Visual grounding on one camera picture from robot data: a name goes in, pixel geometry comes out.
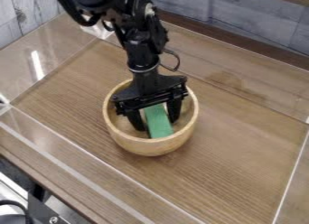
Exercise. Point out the black metal table frame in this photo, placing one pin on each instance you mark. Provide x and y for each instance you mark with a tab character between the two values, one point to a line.
28	198

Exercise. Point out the clear acrylic corner bracket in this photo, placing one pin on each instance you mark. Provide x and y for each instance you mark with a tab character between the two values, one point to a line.
97	30

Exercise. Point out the green rectangular block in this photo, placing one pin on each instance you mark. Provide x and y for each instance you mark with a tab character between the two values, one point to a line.
156	121

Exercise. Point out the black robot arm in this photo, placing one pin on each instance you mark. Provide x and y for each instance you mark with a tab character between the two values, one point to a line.
132	20

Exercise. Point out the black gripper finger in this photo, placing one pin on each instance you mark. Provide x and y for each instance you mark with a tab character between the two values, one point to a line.
174	109
135	120

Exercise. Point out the round wooden bowl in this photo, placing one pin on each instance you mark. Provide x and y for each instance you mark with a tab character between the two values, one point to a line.
135	141

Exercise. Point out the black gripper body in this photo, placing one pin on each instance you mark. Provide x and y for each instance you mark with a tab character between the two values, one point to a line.
148	89

